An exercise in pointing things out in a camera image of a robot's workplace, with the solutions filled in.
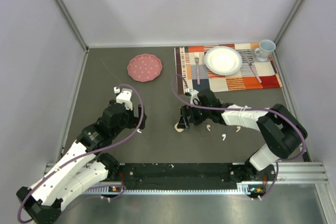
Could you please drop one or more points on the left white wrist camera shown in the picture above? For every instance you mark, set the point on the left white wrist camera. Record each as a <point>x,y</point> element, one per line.
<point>123,96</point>

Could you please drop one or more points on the light blue mug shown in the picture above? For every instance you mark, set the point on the light blue mug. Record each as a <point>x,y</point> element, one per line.
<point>265,49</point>

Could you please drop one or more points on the pink handled fork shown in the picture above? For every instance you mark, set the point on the pink handled fork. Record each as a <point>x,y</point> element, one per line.
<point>196,59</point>

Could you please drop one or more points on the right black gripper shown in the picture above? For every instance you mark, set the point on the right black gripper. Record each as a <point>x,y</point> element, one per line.
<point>186,111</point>

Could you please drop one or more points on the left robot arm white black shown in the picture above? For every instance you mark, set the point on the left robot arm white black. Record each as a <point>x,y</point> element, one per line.
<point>84,164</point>

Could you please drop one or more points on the pink handled knife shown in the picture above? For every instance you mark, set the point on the pink handled knife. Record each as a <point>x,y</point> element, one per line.
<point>252,68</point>

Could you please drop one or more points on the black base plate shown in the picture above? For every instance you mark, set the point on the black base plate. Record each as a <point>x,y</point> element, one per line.
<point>184,175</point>

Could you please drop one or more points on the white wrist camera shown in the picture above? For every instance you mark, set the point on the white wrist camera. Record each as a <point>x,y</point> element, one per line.
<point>192,94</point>
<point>123,96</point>

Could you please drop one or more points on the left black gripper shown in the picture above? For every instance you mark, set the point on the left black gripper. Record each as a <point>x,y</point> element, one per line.
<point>137,122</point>

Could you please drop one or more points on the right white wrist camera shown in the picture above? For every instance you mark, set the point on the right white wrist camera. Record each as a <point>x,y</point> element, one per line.
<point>192,94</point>

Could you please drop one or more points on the white earbud charging case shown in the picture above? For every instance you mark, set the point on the white earbud charging case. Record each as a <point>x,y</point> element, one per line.
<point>178,129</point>

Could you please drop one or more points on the grey slotted cable duct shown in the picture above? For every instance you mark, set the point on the grey slotted cable duct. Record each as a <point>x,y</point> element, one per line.
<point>238,189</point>

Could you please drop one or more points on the patchwork colourful placemat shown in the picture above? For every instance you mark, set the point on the patchwork colourful placemat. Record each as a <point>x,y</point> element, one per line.
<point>244,79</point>

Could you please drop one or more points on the aluminium frame rail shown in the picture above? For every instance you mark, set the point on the aluminium frame rail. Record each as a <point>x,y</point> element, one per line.
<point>301,173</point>

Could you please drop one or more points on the white paper plate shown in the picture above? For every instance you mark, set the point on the white paper plate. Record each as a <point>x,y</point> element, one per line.
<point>223,60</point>

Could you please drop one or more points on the pink polka dot plate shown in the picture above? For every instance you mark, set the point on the pink polka dot plate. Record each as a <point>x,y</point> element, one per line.
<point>144,67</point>

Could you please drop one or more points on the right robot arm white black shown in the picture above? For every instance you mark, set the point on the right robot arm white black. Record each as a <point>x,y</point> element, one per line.
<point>281,131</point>

